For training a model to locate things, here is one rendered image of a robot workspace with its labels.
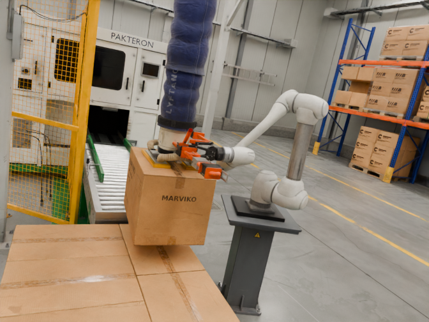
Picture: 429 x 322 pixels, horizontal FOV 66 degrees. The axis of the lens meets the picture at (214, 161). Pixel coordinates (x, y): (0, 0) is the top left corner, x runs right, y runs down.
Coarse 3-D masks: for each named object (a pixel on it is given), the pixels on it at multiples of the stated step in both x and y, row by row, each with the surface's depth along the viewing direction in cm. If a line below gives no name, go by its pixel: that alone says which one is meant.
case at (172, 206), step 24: (144, 168) 176; (144, 192) 169; (168, 192) 173; (192, 192) 178; (144, 216) 172; (168, 216) 177; (192, 216) 182; (144, 240) 176; (168, 240) 181; (192, 240) 186
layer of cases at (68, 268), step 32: (64, 224) 208; (96, 224) 216; (128, 224) 224; (32, 256) 169; (64, 256) 175; (96, 256) 180; (128, 256) 186; (160, 256) 193; (192, 256) 199; (0, 288) 143; (32, 288) 147; (64, 288) 151; (96, 288) 155; (128, 288) 159; (160, 288) 164; (192, 288) 169; (0, 320) 127; (32, 320) 130; (64, 320) 133; (96, 320) 136; (128, 320) 139; (160, 320) 143; (192, 320) 146; (224, 320) 150
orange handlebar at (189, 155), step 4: (200, 136) 226; (192, 140) 207; (196, 140) 208; (204, 140) 219; (208, 140) 216; (176, 144) 184; (184, 152) 170; (188, 152) 167; (192, 152) 167; (188, 156) 164; (192, 156) 162; (196, 156) 166; (212, 172) 140; (216, 172) 141; (216, 176) 141
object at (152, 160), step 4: (144, 152) 203; (148, 152) 202; (148, 156) 195; (152, 156) 195; (156, 156) 189; (148, 160) 191; (152, 160) 187; (156, 160) 187; (152, 164) 182; (156, 164) 181; (160, 164) 182; (164, 164) 184; (168, 164) 185; (168, 168) 184
